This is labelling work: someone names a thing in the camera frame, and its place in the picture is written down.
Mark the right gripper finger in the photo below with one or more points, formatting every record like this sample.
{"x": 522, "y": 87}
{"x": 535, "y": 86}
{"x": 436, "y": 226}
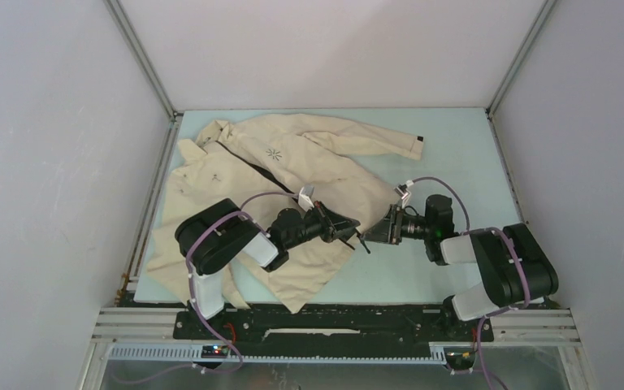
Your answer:
{"x": 378, "y": 237}
{"x": 385, "y": 224}

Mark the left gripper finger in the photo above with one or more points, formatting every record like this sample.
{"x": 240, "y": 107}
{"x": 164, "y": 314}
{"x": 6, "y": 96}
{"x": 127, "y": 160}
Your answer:
{"x": 336, "y": 220}
{"x": 342, "y": 233}

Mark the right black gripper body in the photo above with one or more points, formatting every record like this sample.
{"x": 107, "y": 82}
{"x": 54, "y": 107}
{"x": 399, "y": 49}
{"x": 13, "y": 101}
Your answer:
{"x": 405, "y": 226}

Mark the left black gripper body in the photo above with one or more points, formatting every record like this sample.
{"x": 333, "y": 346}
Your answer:
{"x": 318, "y": 224}

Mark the beige zip jacket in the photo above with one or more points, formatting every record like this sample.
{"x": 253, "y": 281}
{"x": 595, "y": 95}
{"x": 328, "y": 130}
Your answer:
{"x": 260, "y": 163}

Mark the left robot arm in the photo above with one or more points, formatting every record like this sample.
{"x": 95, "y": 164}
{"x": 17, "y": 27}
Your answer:
{"x": 212, "y": 238}

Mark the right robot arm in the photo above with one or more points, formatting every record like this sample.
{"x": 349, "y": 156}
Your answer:
{"x": 514, "y": 270}

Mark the light blue table mat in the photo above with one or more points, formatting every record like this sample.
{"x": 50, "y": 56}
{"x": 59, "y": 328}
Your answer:
{"x": 460, "y": 155}

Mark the right controller board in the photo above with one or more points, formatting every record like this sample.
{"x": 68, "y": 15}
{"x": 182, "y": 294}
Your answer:
{"x": 460, "y": 361}

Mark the controller board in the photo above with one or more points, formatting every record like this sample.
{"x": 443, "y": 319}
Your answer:
{"x": 214, "y": 351}
{"x": 460, "y": 361}

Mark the left controller board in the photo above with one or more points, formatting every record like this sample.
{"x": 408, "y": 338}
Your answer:
{"x": 214, "y": 351}

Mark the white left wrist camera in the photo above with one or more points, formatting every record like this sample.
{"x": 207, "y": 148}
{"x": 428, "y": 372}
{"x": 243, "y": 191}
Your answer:
{"x": 305, "y": 197}

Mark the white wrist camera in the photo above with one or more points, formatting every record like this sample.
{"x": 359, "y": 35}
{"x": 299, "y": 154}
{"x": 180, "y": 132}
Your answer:
{"x": 305, "y": 197}
{"x": 404, "y": 193}

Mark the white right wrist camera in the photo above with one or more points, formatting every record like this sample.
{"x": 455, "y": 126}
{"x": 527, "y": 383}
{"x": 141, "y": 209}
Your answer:
{"x": 404, "y": 193}

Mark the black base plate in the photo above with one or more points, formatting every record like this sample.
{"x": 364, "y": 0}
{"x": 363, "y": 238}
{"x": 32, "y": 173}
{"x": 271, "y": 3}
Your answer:
{"x": 333, "y": 331}

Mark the aluminium frame rail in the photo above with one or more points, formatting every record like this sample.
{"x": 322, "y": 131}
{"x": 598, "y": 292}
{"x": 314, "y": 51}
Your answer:
{"x": 145, "y": 334}

